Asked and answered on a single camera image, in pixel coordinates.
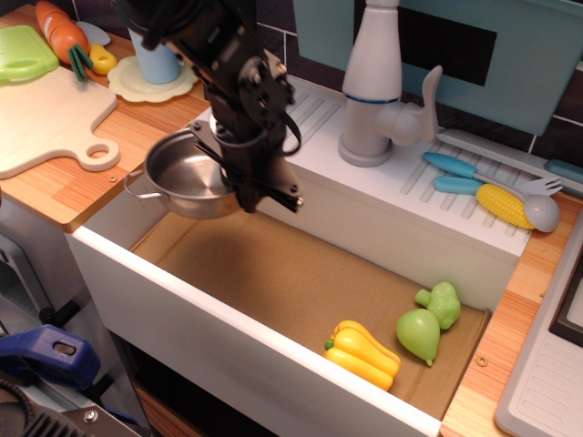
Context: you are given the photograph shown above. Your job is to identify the grey fork blue handle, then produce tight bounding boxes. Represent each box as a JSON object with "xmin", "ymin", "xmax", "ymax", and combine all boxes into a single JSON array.
[{"xmin": 434, "ymin": 176, "xmax": 563, "ymax": 196}]

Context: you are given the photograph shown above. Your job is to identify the orange toy carrot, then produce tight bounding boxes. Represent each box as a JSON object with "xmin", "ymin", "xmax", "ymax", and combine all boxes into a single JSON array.
[{"xmin": 35, "ymin": 1, "xmax": 93, "ymax": 82}]

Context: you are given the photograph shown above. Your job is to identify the pale yellow flower plate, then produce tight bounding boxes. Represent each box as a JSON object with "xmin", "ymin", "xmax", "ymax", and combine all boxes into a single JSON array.
[{"xmin": 107, "ymin": 56, "xmax": 199, "ymax": 103}]

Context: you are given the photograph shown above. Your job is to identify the toy knife yellow handle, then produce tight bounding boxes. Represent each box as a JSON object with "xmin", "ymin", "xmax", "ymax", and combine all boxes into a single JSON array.
[{"xmin": 77, "ymin": 21, "xmax": 118, "ymax": 76}]

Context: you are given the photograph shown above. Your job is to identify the green plastic cutting board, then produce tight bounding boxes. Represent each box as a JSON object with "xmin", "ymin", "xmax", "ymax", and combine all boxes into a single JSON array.
[{"xmin": 1, "ymin": 25, "xmax": 60, "ymax": 86}]

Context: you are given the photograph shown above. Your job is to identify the white toy sink basin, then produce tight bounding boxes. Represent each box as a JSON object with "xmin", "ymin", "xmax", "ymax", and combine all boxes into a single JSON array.
[{"xmin": 69, "ymin": 83, "xmax": 531, "ymax": 436}]

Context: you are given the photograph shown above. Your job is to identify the green toy pear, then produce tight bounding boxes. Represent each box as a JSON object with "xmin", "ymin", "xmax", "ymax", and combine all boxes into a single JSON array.
[{"xmin": 396, "ymin": 309, "xmax": 441, "ymax": 367}]

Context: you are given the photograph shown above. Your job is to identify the small stainless steel pot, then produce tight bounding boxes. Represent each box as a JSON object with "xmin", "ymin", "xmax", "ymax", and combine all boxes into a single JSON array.
[{"xmin": 124, "ymin": 128, "xmax": 240, "ymax": 219}]

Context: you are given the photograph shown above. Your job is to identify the green toy broccoli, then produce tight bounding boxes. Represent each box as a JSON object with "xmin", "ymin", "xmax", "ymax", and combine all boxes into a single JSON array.
[{"xmin": 414, "ymin": 281, "xmax": 461, "ymax": 330}]

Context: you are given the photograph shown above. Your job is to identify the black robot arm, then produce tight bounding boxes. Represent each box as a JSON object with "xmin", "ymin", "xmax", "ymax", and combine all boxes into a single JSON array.
[{"xmin": 116, "ymin": 1, "xmax": 303, "ymax": 212}]

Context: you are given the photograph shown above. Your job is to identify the light blue plastic cup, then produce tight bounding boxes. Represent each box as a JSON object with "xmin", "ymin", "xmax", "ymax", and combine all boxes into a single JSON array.
[{"xmin": 128, "ymin": 29, "xmax": 180, "ymax": 85}]

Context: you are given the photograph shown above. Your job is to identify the yellow toy corn cob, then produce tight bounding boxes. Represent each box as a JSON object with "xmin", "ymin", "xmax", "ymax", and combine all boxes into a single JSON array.
[{"xmin": 476, "ymin": 184, "xmax": 535, "ymax": 229}]

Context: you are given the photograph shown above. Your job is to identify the yellow toy bell pepper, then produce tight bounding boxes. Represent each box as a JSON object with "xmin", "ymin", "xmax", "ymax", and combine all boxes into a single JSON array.
[{"xmin": 323, "ymin": 320, "xmax": 401, "ymax": 391}]

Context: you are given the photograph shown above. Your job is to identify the brown cardboard sheet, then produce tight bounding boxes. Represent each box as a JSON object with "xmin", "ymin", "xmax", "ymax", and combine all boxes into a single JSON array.
[{"xmin": 133, "ymin": 212, "xmax": 490, "ymax": 419}]

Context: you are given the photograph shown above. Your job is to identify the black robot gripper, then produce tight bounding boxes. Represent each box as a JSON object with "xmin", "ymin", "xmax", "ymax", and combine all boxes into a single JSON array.
[{"xmin": 202, "ymin": 52, "xmax": 304, "ymax": 213}]

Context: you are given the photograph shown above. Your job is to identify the teal toy backboard panel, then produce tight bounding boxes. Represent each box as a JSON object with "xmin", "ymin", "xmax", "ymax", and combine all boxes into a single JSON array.
[{"xmin": 291, "ymin": 0, "xmax": 583, "ymax": 137}]

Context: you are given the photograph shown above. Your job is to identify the grey metal mount base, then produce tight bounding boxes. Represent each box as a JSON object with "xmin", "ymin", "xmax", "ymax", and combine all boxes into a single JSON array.
[{"xmin": 1, "ymin": 371, "xmax": 152, "ymax": 436}]

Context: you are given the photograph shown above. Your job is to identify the wooden cutting board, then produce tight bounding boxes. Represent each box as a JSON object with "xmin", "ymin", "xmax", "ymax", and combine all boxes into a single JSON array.
[{"xmin": 1, "ymin": 67, "xmax": 120, "ymax": 179}]

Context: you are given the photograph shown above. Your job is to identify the blue clamp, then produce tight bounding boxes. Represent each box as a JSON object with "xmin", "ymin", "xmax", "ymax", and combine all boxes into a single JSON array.
[{"xmin": 1, "ymin": 325, "xmax": 101, "ymax": 390}]

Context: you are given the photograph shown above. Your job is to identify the grey spoon blue handle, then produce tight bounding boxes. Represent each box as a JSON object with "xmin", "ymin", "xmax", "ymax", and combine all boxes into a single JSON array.
[{"xmin": 424, "ymin": 152, "xmax": 560, "ymax": 232}]

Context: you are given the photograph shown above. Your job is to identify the white toy faucet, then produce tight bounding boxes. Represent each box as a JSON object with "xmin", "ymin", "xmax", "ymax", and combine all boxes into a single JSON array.
[{"xmin": 338, "ymin": 1, "xmax": 443, "ymax": 168}]

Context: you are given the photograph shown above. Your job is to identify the white toy stove top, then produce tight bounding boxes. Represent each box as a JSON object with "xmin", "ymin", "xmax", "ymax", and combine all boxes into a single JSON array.
[{"xmin": 496, "ymin": 229, "xmax": 582, "ymax": 436}]

